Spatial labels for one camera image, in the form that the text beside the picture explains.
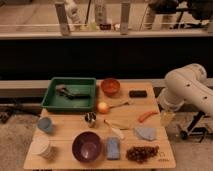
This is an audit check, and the black rectangular block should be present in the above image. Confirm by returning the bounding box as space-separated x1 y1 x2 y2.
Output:
129 90 147 98

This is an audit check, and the crumpled blue cloth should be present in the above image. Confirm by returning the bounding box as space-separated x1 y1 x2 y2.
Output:
134 127 156 141

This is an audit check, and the white-handled knife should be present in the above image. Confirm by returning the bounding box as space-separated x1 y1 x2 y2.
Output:
104 120 125 140

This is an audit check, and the blue sponge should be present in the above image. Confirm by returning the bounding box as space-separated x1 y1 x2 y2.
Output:
106 137 120 160

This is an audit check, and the yellow-red apple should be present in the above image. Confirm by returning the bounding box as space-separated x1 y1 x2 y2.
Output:
97 102 109 114

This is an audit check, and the purple bowl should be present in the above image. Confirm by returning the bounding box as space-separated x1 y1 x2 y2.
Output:
72 131 102 163

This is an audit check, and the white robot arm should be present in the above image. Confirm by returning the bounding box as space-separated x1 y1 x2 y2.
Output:
157 63 213 116

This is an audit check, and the green plastic tray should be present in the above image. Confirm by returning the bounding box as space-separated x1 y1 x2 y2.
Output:
41 77 96 113

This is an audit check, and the red-orange bowl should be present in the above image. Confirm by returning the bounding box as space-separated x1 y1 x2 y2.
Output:
101 78 120 96

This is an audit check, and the orange carrot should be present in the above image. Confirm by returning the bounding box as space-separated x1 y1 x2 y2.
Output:
138 111 158 123

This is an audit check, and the bunch of dark grapes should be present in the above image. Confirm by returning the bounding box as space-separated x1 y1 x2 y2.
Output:
126 146 159 163

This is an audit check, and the dark tool in tray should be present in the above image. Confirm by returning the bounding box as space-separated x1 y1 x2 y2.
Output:
55 84 90 100

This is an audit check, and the small metal cup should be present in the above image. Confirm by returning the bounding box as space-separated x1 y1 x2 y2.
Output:
84 112 96 127

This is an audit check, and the blue ceramic cup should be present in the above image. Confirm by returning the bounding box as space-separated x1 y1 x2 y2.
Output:
37 117 53 134

